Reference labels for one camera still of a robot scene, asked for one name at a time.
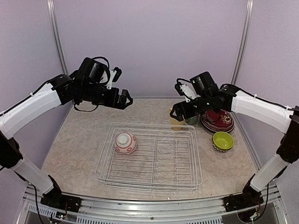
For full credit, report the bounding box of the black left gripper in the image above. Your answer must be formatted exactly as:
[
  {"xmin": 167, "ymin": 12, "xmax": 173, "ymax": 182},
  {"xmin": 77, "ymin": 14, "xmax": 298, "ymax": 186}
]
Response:
[{"xmin": 80, "ymin": 82, "xmax": 133, "ymax": 109}]

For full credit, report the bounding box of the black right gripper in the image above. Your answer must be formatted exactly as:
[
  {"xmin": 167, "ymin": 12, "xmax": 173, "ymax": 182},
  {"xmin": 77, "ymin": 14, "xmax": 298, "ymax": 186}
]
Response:
[{"xmin": 170, "ymin": 93, "xmax": 213, "ymax": 121}]

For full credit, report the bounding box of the pale yellow cup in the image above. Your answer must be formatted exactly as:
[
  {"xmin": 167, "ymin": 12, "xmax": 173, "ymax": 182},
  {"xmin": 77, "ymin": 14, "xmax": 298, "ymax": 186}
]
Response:
[{"xmin": 170, "ymin": 116, "xmax": 185, "ymax": 131}]

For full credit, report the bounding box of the teal patterned cup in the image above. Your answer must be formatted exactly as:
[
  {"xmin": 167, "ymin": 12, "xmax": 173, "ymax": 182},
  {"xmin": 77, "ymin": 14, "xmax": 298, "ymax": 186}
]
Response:
[{"xmin": 185, "ymin": 115, "xmax": 199, "ymax": 126}]

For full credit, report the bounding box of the white red patterned bowl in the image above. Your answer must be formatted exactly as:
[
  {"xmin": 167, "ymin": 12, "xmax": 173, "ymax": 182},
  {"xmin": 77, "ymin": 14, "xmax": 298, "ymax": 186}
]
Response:
[{"xmin": 114, "ymin": 132, "xmax": 137, "ymax": 154}]

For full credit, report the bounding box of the pink polka dot plate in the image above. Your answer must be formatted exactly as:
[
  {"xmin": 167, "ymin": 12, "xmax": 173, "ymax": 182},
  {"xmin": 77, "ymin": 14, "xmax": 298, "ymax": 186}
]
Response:
[{"xmin": 199, "ymin": 110, "xmax": 235, "ymax": 133}]

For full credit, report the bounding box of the lime green bowl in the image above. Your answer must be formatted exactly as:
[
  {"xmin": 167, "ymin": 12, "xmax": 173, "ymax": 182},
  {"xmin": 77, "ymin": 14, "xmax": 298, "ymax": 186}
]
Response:
[{"xmin": 213, "ymin": 132, "xmax": 235, "ymax": 151}]

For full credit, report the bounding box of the large black round plate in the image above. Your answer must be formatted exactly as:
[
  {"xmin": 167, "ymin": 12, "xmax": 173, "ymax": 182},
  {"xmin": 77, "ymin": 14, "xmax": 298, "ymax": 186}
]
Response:
[{"xmin": 199, "ymin": 116, "xmax": 235, "ymax": 133}]

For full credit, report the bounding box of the blue white patterned bowl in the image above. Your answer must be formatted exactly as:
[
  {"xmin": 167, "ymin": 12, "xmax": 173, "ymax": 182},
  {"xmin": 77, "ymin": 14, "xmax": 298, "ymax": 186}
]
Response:
[{"xmin": 213, "ymin": 138, "xmax": 234, "ymax": 153}]

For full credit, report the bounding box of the small black dish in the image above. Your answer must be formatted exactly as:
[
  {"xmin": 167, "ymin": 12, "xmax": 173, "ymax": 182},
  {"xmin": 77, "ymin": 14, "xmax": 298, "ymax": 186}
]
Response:
[{"xmin": 205, "ymin": 110, "xmax": 233, "ymax": 126}]

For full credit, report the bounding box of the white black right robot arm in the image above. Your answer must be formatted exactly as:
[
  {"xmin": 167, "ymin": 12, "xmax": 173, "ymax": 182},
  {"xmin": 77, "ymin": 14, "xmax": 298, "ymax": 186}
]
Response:
[{"xmin": 170, "ymin": 71, "xmax": 299, "ymax": 207}]

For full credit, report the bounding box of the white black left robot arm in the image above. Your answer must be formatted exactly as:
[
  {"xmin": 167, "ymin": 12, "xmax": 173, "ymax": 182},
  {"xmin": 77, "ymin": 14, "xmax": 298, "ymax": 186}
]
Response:
[{"xmin": 0, "ymin": 56, "xmax": 133, "ymax": 208}]

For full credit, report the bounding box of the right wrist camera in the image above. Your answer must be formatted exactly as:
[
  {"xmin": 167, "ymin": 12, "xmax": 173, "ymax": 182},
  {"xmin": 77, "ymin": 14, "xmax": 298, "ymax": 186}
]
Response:
[{"xmin": 174, "ymin": 78, "xmax": 196, "ymax": 103}]

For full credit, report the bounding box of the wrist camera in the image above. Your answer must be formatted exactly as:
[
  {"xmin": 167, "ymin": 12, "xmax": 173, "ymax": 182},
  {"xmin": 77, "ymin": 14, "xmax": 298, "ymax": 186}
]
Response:
[
  {"xmin": 174, "ymin": 78, "xmax": 196, "ymax": 103},
  {"xmin": 106, "ymin": 67, "xmax": 122, "ymax": 89}
]

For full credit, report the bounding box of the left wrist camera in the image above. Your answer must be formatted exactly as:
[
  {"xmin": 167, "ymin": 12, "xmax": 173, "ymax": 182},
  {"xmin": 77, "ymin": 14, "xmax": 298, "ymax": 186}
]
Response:
[{"xmin": 106, "ymin": 67, "xmax": 122, "ymax": 89}]

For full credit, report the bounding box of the white wire dish rack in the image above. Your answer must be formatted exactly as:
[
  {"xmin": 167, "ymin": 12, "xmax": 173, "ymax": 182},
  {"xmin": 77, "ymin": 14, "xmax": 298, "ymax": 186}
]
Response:
[{"xmin": 95, "ymin": 122, "xmax": 202, "ymax": 192}]

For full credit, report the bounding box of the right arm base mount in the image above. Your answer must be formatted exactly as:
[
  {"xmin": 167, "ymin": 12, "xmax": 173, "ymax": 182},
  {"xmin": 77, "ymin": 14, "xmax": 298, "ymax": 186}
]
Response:
[{"xmin": 223, "ymin": 190, "xmax": 264, "ymax": 212}]

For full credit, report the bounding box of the aluminium frame post left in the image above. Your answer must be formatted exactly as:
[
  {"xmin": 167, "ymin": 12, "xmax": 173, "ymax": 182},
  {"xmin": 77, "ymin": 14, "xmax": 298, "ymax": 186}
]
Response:
[{"xmin": 46, "ymin": 0, "xmax": 69, "ymax": 75}]

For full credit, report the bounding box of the aluminium frame post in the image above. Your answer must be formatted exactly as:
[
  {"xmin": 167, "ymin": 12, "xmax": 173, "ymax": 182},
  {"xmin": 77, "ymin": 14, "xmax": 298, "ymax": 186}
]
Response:
[
  {"xmin": 231, "ymin": 0, "xmax": 254, "ymax": 85},
  {"xmin": 46, "ymin": 0, "xmax": 69, "ymax": 75}
]

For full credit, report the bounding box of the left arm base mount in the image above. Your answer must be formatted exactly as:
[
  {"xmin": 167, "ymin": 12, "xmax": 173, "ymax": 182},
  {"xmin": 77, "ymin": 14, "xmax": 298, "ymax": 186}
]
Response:
[{"xmin": 41, "ymin": 186, "xmax": 82, "ymax": 213}]

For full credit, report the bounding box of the aluminium front rail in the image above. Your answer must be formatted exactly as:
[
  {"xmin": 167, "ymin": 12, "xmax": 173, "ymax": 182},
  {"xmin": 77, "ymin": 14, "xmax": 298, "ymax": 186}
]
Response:
[{"xmin": 14, "ymin": 186, "xmax": 289, "ymax": 224}]

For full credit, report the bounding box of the aluminium frame post right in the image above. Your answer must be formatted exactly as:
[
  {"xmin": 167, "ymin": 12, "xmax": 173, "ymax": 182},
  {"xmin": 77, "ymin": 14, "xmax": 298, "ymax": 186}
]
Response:
[{"xmin": 231, "ymin": 0, "xmax": 254, "ymax": 85}]

